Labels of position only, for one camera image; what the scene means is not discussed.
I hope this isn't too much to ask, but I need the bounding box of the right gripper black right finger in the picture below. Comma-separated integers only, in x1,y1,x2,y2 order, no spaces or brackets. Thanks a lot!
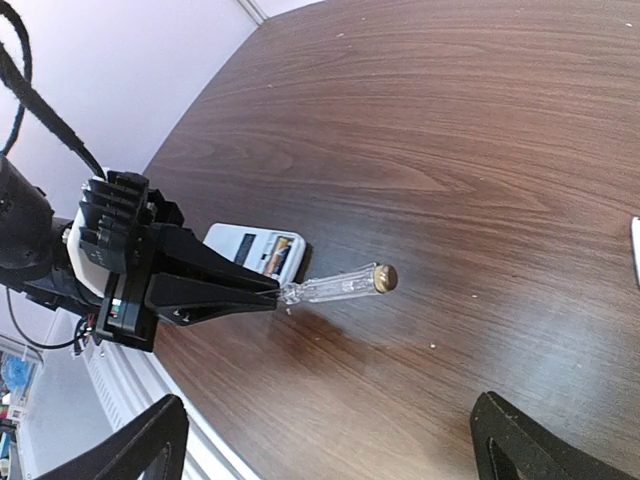
470,391,631,479

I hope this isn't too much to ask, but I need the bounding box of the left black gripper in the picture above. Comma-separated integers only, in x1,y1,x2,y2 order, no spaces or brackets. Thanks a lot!
95,223,279,352

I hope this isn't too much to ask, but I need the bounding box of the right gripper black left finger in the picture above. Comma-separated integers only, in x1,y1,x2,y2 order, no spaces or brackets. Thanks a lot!
41,394,189,480

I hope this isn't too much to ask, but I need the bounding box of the white remote control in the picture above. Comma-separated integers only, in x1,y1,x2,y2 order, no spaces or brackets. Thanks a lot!
203,223,307,284

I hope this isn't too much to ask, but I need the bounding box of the clear handle screwdriver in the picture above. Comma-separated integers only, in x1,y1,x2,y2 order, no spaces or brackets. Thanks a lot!
279,263,399,305

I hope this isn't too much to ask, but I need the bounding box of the white battery compartment cover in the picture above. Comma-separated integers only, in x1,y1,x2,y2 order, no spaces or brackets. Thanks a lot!
630,216,640,286

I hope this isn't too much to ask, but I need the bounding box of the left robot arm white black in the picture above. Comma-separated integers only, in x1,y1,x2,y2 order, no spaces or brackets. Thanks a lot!
1,159,279,352

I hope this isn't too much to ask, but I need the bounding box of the orange black battery upper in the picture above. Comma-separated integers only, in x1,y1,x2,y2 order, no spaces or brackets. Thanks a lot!
264,236,293,277

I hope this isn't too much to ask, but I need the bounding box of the front aluminium rail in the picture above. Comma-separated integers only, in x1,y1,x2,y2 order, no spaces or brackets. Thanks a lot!
79,342,259,480

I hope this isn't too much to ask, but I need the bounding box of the left black camera cable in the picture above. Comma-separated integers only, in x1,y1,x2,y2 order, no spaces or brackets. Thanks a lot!
0,8,109,181

